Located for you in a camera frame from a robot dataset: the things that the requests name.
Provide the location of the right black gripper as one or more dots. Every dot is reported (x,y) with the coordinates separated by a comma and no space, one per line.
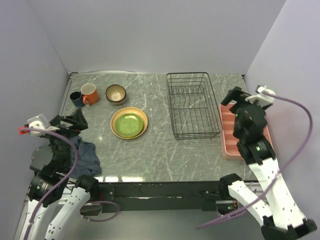
(236,94)

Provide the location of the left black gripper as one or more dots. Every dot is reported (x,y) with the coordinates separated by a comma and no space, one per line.
(78,121)

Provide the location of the dark blue mug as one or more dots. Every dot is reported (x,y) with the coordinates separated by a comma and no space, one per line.
(77,99)

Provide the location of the orange mug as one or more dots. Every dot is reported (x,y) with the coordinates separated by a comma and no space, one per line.
(90,94)

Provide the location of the dark brown patterned bowl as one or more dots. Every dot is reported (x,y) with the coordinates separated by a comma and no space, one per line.
(116,94)

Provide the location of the clear glass plate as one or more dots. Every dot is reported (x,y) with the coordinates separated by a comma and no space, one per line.
(128,123)

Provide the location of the beige plate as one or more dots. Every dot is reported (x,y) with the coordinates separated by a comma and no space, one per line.
(129,123)

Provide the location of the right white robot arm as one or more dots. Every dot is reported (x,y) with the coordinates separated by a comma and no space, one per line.
(275,210)

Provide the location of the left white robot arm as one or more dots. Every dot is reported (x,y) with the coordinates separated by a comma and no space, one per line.
(61,185)

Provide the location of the blue cloth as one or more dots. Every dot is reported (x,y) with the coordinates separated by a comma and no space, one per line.
(88,163)

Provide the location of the pink divided tray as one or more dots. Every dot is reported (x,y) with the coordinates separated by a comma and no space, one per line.
(232,149)

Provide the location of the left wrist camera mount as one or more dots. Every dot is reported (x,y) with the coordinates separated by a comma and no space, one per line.
(37,122)

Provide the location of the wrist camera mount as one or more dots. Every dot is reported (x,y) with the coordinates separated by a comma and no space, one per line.
(263,98)
(37,122)

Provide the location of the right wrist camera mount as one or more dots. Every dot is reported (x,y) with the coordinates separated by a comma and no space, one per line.
(263,98)

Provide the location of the black wire dish rack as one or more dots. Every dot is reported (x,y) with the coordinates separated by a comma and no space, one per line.
(193,107)

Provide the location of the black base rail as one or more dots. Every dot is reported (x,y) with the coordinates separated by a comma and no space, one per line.
(155,196)

